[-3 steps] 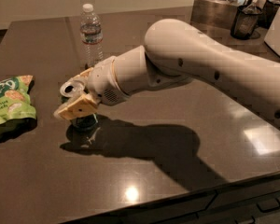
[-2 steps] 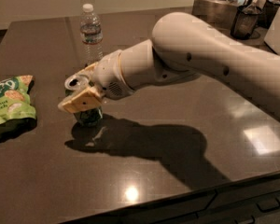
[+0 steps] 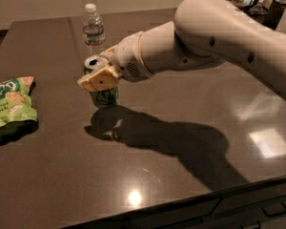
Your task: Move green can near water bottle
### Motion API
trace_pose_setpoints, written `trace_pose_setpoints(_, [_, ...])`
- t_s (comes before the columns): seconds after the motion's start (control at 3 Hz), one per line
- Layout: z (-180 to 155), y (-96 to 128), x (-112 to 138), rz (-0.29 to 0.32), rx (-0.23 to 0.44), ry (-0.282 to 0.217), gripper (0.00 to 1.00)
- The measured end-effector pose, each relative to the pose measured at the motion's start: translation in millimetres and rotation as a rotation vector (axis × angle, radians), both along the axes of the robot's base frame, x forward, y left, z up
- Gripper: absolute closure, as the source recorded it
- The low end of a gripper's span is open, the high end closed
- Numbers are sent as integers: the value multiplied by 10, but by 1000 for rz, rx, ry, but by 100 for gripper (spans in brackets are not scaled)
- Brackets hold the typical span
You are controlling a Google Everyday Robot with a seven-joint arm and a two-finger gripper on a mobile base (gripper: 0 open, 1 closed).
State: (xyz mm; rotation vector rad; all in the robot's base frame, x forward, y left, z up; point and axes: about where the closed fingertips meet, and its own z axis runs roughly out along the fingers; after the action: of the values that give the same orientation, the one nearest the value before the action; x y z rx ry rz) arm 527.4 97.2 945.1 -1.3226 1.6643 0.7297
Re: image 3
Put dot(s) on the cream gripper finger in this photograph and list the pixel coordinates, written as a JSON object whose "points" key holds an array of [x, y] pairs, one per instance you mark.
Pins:
{"points": [[100, 79], [108, 52]]}

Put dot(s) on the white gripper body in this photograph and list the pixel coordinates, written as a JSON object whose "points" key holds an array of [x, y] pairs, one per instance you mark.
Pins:
{"points": [[128, 58]]}

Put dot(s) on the green soda can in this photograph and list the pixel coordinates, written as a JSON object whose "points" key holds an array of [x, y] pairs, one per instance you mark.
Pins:
{"points": [[100, 99]]}

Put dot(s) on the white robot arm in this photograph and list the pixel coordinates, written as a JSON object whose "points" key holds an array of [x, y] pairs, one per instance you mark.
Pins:
{"points": [[202, 33]]}

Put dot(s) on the clear plastic water bottle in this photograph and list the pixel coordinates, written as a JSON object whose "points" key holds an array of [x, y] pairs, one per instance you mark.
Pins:
{"points": [[93, 29]]}

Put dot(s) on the green snack bag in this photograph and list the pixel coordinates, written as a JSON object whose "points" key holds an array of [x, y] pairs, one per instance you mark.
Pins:
{"points": [[15, 101]]}

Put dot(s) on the black drawer handle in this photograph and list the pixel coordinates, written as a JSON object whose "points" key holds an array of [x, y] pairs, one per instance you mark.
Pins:
{"points": [[274, 210]]}

